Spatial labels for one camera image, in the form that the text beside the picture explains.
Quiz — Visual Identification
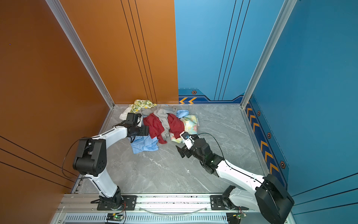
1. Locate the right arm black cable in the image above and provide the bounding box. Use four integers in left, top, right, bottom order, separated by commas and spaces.
195, 133, 269, 185

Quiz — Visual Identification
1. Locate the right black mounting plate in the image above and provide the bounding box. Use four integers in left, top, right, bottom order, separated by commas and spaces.
210, 195, 249, 211

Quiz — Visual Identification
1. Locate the green circuit board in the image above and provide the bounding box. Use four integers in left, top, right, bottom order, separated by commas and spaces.
105, 213, 125, 224
233, 213, 247, 220

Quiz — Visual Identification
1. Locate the pastel floral cloth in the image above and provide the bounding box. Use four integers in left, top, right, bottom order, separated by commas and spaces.
168, 114, 199, 143

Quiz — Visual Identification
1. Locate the grey beige cloth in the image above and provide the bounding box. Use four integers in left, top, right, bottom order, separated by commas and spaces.
138, 105, 177, 140

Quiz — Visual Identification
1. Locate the right green circuit board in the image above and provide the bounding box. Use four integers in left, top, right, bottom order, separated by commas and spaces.
233, 213, 247, 220

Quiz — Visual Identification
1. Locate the yellow lemon print cloth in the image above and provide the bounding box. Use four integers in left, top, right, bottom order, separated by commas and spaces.
119, 99, 157, 120

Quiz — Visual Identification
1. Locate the black mounting plate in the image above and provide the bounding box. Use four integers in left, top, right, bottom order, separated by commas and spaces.
210, 195, 249, 211
97, 195, 138, 211

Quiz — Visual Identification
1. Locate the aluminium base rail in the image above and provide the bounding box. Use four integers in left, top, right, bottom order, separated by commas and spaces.
51, 193, 268, 224

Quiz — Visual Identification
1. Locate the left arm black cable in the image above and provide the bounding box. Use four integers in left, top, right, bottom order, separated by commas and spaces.
61, 124, 124, 180

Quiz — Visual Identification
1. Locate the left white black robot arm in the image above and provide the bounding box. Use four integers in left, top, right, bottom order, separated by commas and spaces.
73, 113, 149, 211

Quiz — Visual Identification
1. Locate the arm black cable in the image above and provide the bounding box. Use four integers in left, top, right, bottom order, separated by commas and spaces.
195, 133, 269, 185
61, 124, 124, 180

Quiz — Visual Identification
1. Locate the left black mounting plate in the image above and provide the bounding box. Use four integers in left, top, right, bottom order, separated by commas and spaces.
97, 195, 138, 211

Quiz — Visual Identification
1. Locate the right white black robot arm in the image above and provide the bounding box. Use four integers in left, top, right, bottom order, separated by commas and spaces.
177, 132, 295, 224

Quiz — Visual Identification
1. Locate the light blue shirt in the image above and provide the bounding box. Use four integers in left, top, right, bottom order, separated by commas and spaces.
131, 110, 189, 154

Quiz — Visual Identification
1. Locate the left green circuit board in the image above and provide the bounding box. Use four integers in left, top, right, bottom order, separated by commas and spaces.
105, 213, 125, 224

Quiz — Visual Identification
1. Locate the dark red cloth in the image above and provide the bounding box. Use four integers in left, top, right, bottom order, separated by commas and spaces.
144, 113, 185, 144

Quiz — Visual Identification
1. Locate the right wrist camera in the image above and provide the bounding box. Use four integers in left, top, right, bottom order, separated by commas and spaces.
180, 131, 194, 150

